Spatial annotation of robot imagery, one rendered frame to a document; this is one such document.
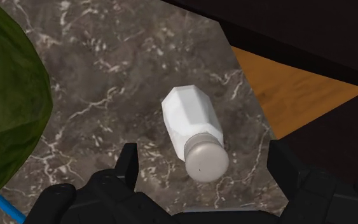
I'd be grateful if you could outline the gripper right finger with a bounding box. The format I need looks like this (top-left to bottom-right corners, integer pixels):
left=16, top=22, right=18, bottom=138
left=266, top=140, right=358, bottom=224

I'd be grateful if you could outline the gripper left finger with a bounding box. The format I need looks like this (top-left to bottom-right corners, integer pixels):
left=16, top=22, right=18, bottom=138
left=24, top=143, right=179, bottom=224

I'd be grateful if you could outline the white bottle with grey cap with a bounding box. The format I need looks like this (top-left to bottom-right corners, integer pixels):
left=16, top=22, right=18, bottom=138
left=161, top=84, right=230, bottom=183

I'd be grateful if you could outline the blue stick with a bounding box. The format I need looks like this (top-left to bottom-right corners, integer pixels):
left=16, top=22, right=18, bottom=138
left=0, top=193, right=27, bottom=224

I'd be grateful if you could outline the large green rounded object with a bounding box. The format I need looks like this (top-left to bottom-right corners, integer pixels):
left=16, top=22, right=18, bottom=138
left=0, top=0, right=54, bottom=209

